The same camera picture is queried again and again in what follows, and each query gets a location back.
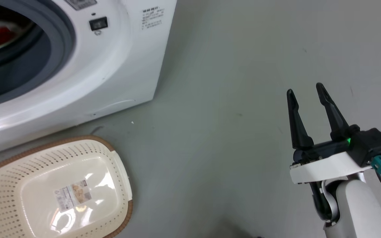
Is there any round filter cover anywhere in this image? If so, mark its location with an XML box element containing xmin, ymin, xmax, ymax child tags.
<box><xmin>88</xmin><ymin>99</ymin><xmax>136</xmax><ymax>117</ymax></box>

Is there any printed basket sticker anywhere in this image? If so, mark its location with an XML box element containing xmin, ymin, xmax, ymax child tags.
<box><xmin>54</xmin><ymin>180</ymin><xmax>92</xmax><ymax>212</ymax></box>

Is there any cream plastic laundry basket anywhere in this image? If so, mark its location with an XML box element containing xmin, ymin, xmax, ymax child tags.
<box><xmin>0</xmin><ymin>135</ymin><xmax>134</xmax><ymax>238</ymax></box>

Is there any white front-load washing machine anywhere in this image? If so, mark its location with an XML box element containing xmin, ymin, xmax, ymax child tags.
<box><xmin>0</xmin><ymin>0</ymin><xmax>178</xmax><ymax>159</ymax></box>

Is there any grey rubber door seal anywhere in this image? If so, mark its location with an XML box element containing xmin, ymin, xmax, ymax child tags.
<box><xmin>0</xmin><ymin>0</ymin><xmax>76</xmax><ymax>111</ymax></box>

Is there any grey warning label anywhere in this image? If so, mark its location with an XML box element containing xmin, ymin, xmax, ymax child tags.
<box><xmin>64</xmin><ymin>0</ymin><xmax>97</xmax><ymax>10</ymax></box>

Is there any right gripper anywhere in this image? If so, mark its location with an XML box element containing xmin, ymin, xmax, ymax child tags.
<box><xmin>286</xmin><ymin>83</ymin><xmax>381</xmax><ymax>184</ymax></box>

